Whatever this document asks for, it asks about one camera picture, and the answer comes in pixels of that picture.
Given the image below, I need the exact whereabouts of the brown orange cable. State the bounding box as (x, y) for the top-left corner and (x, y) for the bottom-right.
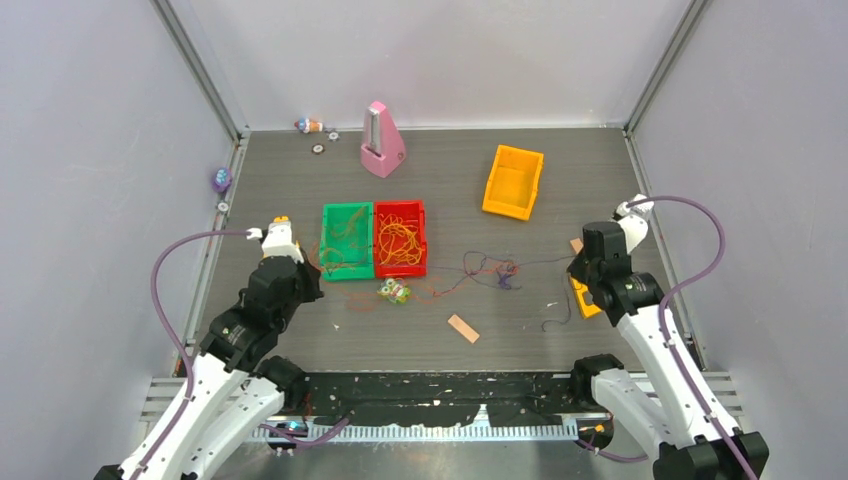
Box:
(321, 205), (372, 273)

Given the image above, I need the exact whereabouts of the purple cable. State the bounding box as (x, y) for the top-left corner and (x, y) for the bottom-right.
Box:
(427, 250), (578, 334)

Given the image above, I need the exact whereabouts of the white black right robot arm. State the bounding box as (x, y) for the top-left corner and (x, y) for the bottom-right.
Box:
(567, 220), (770, 479)

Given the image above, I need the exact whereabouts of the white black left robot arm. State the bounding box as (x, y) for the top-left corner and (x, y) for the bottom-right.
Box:
(96, 254), (323, 479)

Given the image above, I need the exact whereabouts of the wooden block near metronome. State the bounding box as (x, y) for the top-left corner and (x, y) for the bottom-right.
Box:
(570, 238), (584, 254)

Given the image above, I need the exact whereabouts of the yellow triangle stand right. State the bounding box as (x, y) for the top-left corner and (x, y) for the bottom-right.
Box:
(569, 277), (602, 319)

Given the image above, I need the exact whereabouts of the green plastic bin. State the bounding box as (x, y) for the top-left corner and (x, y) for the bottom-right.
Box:
(318, 202), (376, 282)

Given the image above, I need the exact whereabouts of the green owl toy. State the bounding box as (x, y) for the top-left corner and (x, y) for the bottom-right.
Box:
(377, 277), (411, 304)

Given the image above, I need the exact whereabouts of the purple round toy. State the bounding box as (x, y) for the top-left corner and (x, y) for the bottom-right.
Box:
(212, 167), (233, 194)

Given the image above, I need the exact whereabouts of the orange plastic bin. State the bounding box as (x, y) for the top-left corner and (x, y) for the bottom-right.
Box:
(482, 144), (544, 221)

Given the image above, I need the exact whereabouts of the red plastic bin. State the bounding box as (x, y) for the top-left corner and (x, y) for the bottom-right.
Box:
(373, 200), (428, 278)

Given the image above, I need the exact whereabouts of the wooden block near front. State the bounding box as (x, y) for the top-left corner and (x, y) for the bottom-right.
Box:
(447, 314), (480, 344)

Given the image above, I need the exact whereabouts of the small clown figurine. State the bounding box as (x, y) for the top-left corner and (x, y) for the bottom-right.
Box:
(294, 117), (325, 134)

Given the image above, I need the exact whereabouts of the pink metronome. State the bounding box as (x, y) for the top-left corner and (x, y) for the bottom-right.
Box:
(360, 101), (407, 178)

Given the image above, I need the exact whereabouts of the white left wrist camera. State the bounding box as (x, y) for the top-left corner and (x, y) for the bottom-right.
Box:
(246, 216), (305, 263)

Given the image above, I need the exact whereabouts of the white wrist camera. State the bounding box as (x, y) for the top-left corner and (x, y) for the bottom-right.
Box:
(246, 216), (305, 263)
(612, 194), (654, 254)

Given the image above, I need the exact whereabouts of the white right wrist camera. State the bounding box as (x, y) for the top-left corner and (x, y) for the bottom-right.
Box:
(612, 194), (654, 254)

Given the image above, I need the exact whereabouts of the purple right arm hose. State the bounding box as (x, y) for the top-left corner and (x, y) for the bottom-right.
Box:
(576, 195), (760, 480)

